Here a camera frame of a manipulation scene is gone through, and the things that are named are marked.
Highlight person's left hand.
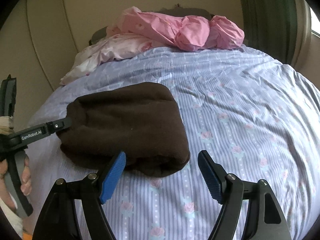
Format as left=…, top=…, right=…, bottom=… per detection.
left=0, top=154, right=33, bottom=211

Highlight window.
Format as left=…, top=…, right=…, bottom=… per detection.
left=310, top=6, right=320, bottom=38

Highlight grey headboard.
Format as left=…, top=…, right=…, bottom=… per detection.
left=89, top=4, right=216, bottom=47

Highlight green curtain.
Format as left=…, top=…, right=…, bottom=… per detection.
left=236, top=0, right=304, bottom=64

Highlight blue striped floral bedspread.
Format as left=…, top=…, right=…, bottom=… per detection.
left=27, top=44, right=320, bottom=240

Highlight pink crumpled blanket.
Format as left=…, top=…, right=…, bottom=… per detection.
left=106, top=7, right=245, bottom=52

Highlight dark brown pants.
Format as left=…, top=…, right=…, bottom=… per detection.
left=57, top=82, right=192, bottom=178

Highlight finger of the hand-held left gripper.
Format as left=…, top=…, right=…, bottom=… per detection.
left=48, top=118, right=73, bottom=135

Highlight beige wardrobe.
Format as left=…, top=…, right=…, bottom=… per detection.
left=0, top=0, right=78, bottom=93

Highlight person's left forearm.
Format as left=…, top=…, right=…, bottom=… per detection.
left=0, top=197, right=24, bottom=237

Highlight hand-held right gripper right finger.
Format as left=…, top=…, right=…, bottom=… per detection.
left=197, top=150, right=293, bottom=240

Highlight light pink floral pillow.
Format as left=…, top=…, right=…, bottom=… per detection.
left=59, top=32, right=154, bottom=86

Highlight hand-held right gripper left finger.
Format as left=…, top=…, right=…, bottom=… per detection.
left=35, top=151, right=127, bottom=240

